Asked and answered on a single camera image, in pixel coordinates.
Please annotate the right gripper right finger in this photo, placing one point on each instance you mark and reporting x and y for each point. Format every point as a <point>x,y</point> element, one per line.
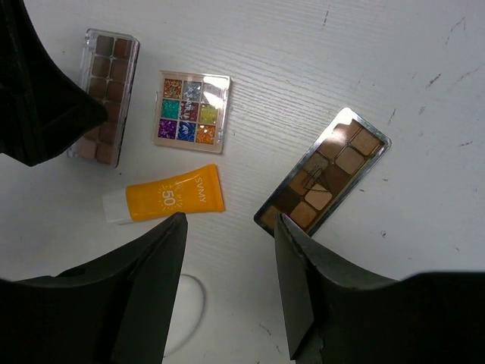
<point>333,309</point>

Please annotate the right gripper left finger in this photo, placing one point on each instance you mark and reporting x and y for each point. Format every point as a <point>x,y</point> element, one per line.
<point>114,309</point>

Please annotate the nude tan eyeshadow palette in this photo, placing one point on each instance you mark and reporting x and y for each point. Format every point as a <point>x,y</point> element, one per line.
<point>347,149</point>

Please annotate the long brown eyeshadow palette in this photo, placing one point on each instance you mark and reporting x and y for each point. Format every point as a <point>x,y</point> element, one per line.
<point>108,69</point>

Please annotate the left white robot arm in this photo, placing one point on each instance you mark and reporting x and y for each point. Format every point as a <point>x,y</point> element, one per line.
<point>43,112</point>

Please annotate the orange sunscreen tube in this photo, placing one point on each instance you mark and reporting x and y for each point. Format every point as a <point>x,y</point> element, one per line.
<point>193,192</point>

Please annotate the colourful square eyeshadow palette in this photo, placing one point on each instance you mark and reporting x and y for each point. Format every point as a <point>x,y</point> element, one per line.
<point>191,111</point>

